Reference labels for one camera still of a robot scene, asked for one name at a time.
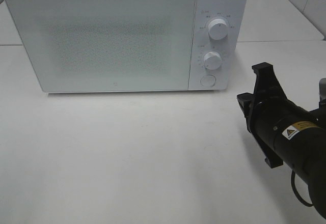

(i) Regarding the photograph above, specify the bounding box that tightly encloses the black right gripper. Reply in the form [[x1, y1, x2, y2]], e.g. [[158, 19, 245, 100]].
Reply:
[[236, 62, 325, 178]]

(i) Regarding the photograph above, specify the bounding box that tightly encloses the round white door button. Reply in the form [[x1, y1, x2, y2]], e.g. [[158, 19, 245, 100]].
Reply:
[[200, 75, 216, 88]]

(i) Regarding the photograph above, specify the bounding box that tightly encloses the white timer knob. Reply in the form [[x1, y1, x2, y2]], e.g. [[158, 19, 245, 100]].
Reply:
[[204, 51, 222, 70]]

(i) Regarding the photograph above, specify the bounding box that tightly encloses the white microwave door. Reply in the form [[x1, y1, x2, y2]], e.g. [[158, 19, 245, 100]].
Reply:
[[6, 0, 195, 93]]

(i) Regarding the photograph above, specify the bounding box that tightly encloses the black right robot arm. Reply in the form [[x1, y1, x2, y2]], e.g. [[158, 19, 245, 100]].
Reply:
[[237, 62, 325, 217]]

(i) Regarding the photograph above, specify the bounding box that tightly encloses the upper white power knob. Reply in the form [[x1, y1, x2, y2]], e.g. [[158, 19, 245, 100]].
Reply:
[[208, 18, 229, 40]]

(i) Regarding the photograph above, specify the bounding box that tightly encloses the white microwave oven body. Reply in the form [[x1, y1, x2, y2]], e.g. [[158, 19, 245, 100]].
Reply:
[[6, 0, 248, 98]]

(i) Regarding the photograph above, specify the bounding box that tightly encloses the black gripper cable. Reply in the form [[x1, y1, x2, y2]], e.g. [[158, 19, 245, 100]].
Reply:
[[290, 170, 314, 207]]

